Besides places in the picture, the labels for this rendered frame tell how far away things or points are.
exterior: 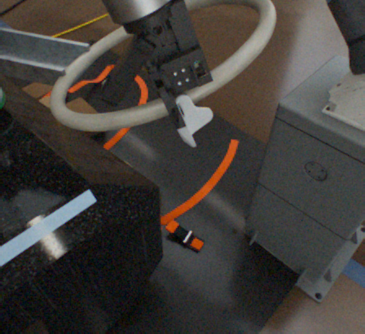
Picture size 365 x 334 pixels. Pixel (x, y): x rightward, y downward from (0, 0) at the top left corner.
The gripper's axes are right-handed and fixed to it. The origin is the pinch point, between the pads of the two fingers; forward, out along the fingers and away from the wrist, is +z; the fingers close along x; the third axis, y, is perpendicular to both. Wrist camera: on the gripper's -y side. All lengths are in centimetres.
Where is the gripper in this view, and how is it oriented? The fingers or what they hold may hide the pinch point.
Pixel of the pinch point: (184, 132)
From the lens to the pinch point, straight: 58.1
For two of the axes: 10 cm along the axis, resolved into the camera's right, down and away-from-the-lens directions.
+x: -1.5, -5.9, 7.9
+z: 3.6, 7.1, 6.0
